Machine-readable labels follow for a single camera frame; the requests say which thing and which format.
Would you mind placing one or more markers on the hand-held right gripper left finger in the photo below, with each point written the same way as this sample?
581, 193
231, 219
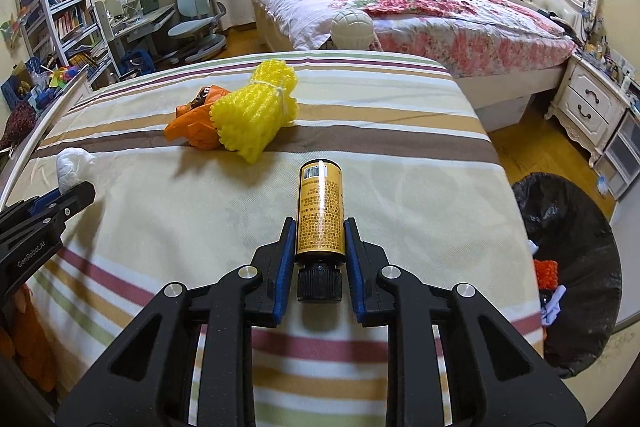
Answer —
285, 277

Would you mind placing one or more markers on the dark red tinsel duster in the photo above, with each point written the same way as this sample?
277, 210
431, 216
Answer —
20, 122

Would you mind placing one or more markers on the plastic drawer unit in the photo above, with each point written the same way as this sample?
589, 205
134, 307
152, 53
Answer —
622, 152

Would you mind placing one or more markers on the white pouch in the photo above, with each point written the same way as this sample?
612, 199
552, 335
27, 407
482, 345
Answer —
72, 167

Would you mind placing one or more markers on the purple paper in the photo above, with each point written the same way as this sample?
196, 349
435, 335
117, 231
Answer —
554, 304

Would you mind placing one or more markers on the white ball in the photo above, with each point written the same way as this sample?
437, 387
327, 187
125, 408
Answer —
352, 29

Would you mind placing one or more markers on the orange plush cloth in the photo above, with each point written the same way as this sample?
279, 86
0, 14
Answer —
35, 342

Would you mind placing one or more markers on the blue storage crate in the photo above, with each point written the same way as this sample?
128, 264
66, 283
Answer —
20, 84

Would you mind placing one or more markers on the yellow foam net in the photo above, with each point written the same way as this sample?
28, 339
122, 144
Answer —
255, 112

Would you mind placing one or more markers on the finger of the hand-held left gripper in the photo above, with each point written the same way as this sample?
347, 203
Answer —
42, 202
70, 202

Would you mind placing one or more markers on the orange snack wrapper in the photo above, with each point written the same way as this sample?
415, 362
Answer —
192, 127

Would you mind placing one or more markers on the striped tablecloth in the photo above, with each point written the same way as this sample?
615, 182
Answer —
400, 157

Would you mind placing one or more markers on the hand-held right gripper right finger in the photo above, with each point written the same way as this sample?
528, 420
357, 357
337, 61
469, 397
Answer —
352, 277

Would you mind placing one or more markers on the white bookshelf with books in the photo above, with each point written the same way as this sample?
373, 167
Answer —
70, 12

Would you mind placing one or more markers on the light blue desk chair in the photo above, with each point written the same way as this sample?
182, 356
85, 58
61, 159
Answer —
195, 7

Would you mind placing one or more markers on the white curved rail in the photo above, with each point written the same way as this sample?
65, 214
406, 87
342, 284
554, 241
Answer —
30, 142

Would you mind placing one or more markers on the trash bin black bag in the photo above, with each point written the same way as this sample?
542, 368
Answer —
585, 217

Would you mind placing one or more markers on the white nightstand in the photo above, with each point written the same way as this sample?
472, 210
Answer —
585, 102

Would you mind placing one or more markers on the white study desk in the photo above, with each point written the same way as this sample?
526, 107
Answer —
140, 24

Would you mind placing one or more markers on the nightstand clutter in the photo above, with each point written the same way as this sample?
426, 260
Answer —
607, 52

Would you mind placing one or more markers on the orange foam net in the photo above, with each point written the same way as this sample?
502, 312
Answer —
545, 274

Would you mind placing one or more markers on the amber bottle black cap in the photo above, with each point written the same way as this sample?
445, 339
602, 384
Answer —
320, 212

